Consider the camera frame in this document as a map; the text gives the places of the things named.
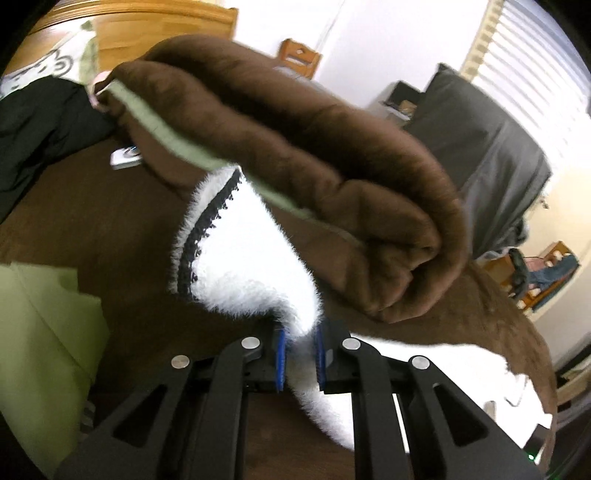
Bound wooden headboard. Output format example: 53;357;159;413
5;0;238;73

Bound wooden chair with clothes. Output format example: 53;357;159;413
482;241;580;315

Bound folded brown plush blanket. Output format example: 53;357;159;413
95;34;468;323

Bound white window blinds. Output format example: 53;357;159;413
460;1;590;156

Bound dark grey hanging cover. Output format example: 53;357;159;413
404;63;552;259

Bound green garment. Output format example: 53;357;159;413
1;262;109;477

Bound black garment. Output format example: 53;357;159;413
1;77;114;219

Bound small silver tag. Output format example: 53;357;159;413
109;146;143;170

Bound small wooden chair back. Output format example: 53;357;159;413
276;39;322;79

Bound white side table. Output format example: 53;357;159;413
367;81;423;125

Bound white cartoon print pillow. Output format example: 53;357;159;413
1;22;99;99

